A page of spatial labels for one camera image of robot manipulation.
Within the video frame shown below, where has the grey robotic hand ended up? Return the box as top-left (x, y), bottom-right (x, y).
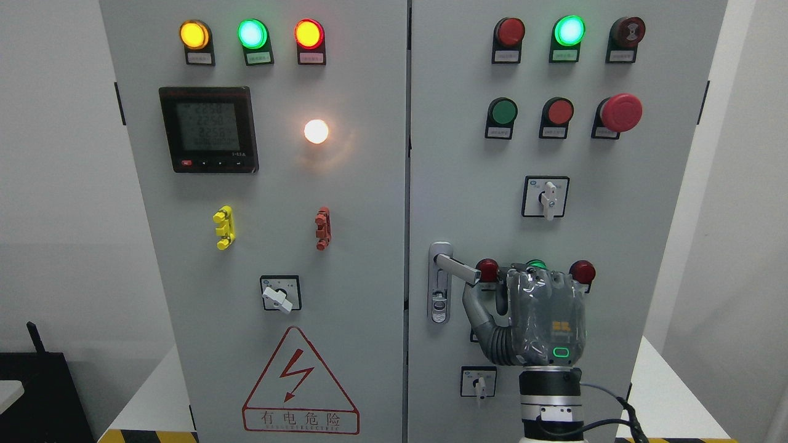
top-left (462, 263), bottom-right (586, 367)

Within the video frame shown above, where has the silver door handle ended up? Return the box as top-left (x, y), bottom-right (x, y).
top-left (426, 241), bottom-right (481, 324)

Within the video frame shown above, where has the grey right cabinet door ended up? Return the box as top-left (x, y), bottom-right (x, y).
top-left (408, 1), bottom-right (726, 442)

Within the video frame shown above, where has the grey cabinet door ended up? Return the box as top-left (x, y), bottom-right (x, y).
top-left (100, 1), bottom-right (409, 442)
top-left (408, 1), bottom-right (726, 442)

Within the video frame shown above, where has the grey left cabinet door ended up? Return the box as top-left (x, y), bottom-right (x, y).
top-left (100, 1), bottom-right (409, 442)

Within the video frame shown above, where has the green lit indicator middle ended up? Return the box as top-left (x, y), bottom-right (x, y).
top-left (525, 259), bottom-right (548, 269)

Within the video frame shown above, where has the dark red indicator light right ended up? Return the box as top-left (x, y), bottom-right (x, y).
top-left (569, 259), bottom-right (597, 293)

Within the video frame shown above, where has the dark red indicator light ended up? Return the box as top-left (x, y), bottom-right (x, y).
top-left (476, 258), bottom-right (500, 291)
top-left (569, 259), bottom-right (597, 293)

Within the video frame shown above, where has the dark red indicator light left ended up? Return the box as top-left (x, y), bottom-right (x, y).
top-left (476, 258), bottom-right (500, 291)

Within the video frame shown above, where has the red push button upper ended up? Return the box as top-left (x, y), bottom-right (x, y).
top-left (539, 97), bottom-right (574, 138)

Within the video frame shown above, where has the green push button upper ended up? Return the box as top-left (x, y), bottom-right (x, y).
top-left (484, 97), bottom-right (518, 140)

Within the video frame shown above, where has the red emergency stop button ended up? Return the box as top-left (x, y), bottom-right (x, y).
top-left (591, 93), bottom-right (643, 140)

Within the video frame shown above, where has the red terminal clip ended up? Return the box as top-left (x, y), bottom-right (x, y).
top-left (315, 206), bottom-right (332, 250)

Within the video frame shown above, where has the red electric hazard warning sign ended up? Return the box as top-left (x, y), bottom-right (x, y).
top-left (242, 325), bottom-right (360, 435)

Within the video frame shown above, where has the red indicator light top right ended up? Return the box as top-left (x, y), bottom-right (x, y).
top-left (491, 17), bottom-right (525, 64)

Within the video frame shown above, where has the green indicator light top right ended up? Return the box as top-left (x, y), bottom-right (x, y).
top-left (549, 15), bottom-right (586, 63)

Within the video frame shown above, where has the green indicator light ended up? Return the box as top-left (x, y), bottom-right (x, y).
top-left (237, 18), bottom-right (274, 66)
top-left (549, 15), bottom-right (586, 63)

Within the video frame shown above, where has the white lit indicator lamp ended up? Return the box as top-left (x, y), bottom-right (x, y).
top-left (304, 119), bottom-right (330, 144)

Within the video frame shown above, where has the dark red buzzer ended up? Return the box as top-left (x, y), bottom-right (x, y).
top-left (605, 16), bottom-right (645, 64)

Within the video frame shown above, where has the yellow terminal clip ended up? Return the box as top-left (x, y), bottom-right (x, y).
top-left (213, 205), bottom-right (236, 250)

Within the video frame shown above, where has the red lit indicator light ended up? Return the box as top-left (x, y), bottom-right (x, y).
top-left (294, 18), bottom-right (326, 65)

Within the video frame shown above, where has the black digital power meter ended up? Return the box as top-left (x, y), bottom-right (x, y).
top-left (159, 86), bottom-right (259, 174)

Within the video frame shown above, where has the green indicator light top left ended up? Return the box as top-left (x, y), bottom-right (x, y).
top-left (237, 18), bottom-right (274, 66)

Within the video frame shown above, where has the yellow indicator light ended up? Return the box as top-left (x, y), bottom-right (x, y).
top-left (179, 20), bottom-right (215, 66)

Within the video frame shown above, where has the black box with antenna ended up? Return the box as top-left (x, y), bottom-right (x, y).
top-left (1, 322), bottom-right (96, 442)

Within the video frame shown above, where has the white selector switch lower right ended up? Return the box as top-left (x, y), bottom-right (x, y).
top-left (460, 365), bottom-right (497, 409)

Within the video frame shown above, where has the white selector switch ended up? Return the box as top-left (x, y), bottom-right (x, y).
top-left (460, 365), bottom-right (497, 409)
top-left (521, 175), bottom-right (569, 220)

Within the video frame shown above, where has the white selector switch upper right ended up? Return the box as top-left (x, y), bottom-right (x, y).
top-left (521, 175), bottom-right (569, 220)

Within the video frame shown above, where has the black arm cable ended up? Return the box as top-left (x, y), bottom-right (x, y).
top-left (534, 381), bottom-right (651, 443)

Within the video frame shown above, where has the white selector switch left door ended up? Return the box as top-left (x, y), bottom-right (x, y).
top-left (260, 275), bottom-right (303, 314)

